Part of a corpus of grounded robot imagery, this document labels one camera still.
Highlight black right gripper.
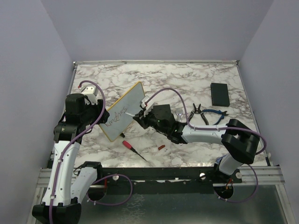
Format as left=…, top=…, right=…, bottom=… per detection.
left=134, top=107, right=169, bottom=135

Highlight yellow framed whiteboard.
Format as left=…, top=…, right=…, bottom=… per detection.
left=100, top=81, right=145, bottom=142

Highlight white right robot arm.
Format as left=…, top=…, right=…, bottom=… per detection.
left=133, top=105, right=260, bottom=182

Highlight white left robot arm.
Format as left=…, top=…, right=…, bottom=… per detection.
left=32, top=88, right=109, bottom=224

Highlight black flat rectangular pad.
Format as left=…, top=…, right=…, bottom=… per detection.
left=152, top=105, right=173, bottom=119

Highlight silver open-end wrench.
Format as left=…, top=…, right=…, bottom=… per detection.
left=176, top=110, right=184, bottom=122

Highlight black rectangular box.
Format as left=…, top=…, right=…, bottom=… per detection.
left=210, top=83, right=230, bottom=107

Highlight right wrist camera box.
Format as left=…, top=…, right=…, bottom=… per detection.
left=140, top=96, right=153, bottom=117

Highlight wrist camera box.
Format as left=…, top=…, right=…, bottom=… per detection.
left=81, top=85, right=99, bottom=105
left=140, top=96, right=153, bottom=117

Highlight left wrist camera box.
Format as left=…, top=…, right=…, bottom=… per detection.
left=81, top=85, right=99, bottom=105

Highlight red handled screwdriver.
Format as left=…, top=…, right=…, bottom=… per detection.
left=122, top=140, right=147, bottom=161

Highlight black handled pliers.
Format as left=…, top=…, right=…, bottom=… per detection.
left=188, top=103, right=209, bottom=125

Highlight black front mounting rail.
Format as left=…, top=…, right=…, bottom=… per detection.
left=76, top=161, right=234, bottom=196

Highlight blue handled pliers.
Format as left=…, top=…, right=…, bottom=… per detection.
left=201, top=108, right=229, bottom=126

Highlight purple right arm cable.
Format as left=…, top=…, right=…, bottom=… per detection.
left=144, top=88, right=268, bottom=203

